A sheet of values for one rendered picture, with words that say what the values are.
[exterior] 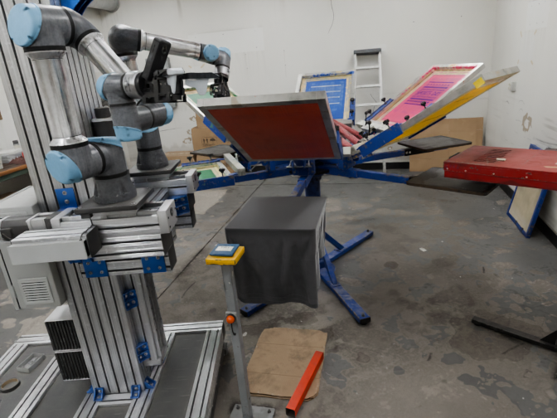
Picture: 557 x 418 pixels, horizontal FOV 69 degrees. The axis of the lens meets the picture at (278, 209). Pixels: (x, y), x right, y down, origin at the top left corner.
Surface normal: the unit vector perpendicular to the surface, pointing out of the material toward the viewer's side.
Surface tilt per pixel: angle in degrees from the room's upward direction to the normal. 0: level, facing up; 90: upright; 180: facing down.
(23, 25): 82
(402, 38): 90
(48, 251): 90
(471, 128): 82
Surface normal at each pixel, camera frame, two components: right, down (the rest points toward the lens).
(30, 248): 0.01, 0.33
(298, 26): -0.22, 0.35
